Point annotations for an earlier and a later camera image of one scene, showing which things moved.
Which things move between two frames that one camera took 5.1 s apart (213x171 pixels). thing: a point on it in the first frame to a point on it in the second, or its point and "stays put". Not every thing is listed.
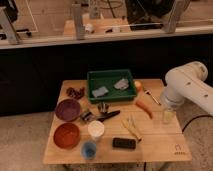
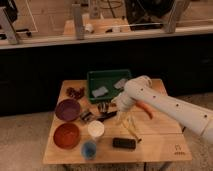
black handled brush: [100, 117] stays put
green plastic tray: [110, 85] stays put
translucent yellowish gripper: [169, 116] to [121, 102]
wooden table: [140, 131] stays put
